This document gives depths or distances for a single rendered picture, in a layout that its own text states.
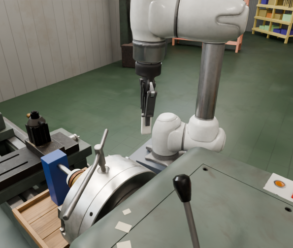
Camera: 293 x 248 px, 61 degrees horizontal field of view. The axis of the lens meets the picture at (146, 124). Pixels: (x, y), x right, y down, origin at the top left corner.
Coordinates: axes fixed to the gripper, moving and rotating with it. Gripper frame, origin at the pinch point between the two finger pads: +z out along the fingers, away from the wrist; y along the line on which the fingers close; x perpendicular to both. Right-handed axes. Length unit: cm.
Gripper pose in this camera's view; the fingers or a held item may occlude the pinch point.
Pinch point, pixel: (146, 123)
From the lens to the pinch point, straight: 79.5
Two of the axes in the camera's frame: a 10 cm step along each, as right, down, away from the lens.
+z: -0.3, 8.8, 4.6
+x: -9.7, 0.8, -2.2
